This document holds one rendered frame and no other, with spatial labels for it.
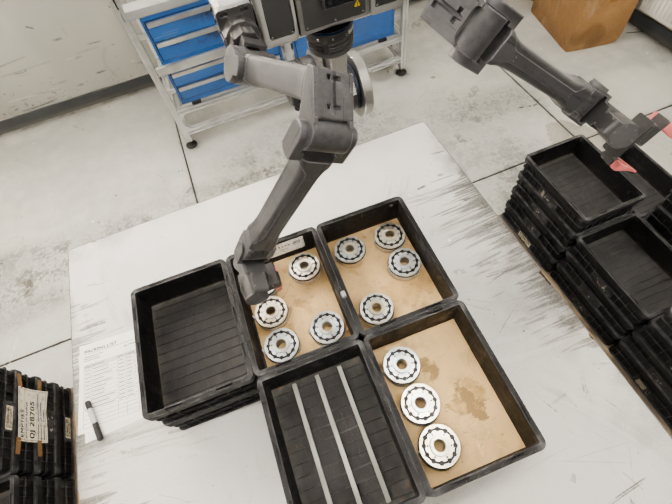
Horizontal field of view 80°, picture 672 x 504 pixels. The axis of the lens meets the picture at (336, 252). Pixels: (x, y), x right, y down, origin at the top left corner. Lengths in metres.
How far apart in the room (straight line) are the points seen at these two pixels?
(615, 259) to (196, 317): 1.71
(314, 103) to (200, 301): 0.89
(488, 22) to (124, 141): 2.99
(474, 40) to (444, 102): 2.39
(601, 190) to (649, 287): 0.45
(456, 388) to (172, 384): 0.81
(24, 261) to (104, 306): 1.50
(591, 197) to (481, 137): 1.05
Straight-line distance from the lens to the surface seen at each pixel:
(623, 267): 2.10
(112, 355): 1.61
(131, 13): 2.67
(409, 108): 3.10
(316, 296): 1.28
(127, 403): 1.53
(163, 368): 1.35
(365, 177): 1.71
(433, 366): 1.21
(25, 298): 2.99
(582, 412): 1.42
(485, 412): 1.20
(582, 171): 2.19
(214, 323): 1.34
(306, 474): 1.17
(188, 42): 2.78
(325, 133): 0.66
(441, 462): 1.14
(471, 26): 0.79
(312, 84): 0.67
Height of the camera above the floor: 1.98
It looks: 59 degrees down
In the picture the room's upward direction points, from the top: 10 degrees counter-clockwise
